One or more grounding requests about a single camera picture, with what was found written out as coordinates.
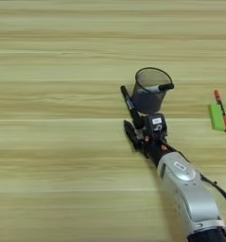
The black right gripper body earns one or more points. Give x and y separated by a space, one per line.
153 148

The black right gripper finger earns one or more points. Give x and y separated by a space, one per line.
130 132

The black marker pen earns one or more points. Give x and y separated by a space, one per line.
130 105

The black mesh pen cup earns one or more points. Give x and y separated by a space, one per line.
150 94

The red and black pen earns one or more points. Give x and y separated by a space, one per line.
222 110

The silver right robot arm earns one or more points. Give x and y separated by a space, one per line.
193 195

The small black box white label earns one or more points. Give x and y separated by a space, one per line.
156 124

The white marker black cap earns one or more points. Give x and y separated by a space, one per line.
160 88

